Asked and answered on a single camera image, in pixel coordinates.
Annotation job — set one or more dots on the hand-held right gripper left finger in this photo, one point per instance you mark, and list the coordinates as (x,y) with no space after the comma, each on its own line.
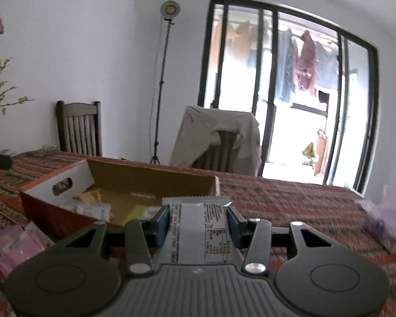
(163,224)

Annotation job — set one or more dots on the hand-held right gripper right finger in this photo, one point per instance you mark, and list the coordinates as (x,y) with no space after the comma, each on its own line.
(233,228)

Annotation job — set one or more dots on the silver printed snack packet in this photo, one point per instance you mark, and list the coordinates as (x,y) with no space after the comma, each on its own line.
(198,234)

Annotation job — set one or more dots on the brown cardboard box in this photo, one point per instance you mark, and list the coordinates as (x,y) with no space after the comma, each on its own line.
(52,218)

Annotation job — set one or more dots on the pile of pink white packets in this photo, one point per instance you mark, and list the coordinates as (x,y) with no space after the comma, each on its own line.
(16,244)

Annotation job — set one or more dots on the cloth-covered wooden chair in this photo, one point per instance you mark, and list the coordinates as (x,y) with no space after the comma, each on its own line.
(217,158)

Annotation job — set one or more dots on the dark wooden chair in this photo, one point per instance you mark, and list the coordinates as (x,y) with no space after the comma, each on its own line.
(79,128)

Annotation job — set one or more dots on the chair draped with cloth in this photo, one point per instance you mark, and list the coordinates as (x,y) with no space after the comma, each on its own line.
(198,132)

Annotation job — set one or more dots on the yellow balcony object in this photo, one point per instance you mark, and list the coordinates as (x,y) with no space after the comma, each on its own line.
(309,152)

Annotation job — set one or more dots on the orange balcony cabinet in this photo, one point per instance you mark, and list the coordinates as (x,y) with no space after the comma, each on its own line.
(321,152)

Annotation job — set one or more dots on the black light stand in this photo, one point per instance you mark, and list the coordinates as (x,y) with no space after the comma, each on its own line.
(161,89)

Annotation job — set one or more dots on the purple tissue pack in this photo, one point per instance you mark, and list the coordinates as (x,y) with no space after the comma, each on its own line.
(382,224)

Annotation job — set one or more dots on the small black hanging cloth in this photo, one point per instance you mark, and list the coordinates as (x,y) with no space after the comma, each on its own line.
(323,95)

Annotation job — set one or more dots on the blue hanging garment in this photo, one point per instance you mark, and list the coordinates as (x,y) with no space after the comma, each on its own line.
(285,66)

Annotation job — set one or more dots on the maroon hanging shirt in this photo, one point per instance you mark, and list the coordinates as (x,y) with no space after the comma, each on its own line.
(305,59)

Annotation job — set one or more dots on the grey-blue hanging shirt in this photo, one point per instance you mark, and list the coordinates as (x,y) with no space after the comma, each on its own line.
(328,69)

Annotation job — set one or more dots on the beige hanging shirt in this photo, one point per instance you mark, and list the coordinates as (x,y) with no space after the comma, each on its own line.
(242,36)

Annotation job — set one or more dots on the black sliding door frame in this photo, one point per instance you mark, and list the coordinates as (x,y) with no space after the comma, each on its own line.
(271,72)

